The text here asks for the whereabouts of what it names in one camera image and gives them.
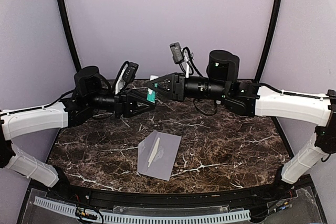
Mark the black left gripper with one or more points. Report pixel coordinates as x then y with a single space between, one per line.
129 107

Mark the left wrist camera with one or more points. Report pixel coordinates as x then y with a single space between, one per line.
125 76

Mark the black left frame post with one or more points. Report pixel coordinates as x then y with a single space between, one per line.
68 34

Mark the black frame corner post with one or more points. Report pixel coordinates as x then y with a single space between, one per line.
268 40

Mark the black front rail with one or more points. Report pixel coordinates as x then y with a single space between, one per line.
255 197

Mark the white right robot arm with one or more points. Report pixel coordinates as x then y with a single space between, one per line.
259 99

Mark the white slotted cable duct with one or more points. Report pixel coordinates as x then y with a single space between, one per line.
144 215

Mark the small white-capped glue bottle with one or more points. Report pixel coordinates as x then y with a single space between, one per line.
151 95

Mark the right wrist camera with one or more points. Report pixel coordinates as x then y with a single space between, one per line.
180 58

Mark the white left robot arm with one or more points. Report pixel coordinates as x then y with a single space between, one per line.
65 112

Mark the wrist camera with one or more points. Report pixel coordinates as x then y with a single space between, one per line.
180 58
125 76

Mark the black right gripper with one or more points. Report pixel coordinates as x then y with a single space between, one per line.
176 88

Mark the grey paper envelope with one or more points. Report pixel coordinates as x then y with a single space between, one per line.
162 165

